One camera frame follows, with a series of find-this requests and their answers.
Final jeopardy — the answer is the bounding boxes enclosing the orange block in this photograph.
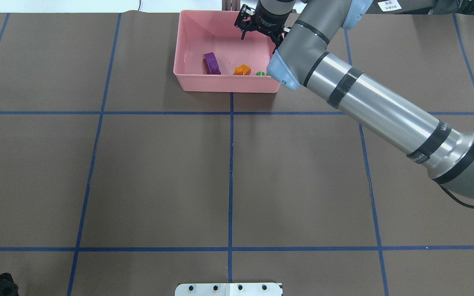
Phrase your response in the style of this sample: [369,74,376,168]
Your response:
[233,64,251,76]

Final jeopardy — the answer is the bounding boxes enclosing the white camera stand column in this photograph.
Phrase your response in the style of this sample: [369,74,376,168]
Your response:
[174,282,284,296]

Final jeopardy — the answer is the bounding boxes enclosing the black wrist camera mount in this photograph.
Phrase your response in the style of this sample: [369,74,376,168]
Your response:
[235,2,295,50]

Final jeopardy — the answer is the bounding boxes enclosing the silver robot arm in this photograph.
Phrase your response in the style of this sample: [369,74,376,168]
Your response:
[267,0,474,199]

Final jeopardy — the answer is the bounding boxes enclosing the pink plastic box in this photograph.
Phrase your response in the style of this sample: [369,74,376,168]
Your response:
[173,11,280,93]

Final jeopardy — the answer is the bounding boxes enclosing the purple block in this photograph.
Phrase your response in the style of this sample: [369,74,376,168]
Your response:
[203,52,221,75]

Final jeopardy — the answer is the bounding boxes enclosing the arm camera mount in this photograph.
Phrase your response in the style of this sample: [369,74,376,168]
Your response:
[0,273,19,296]

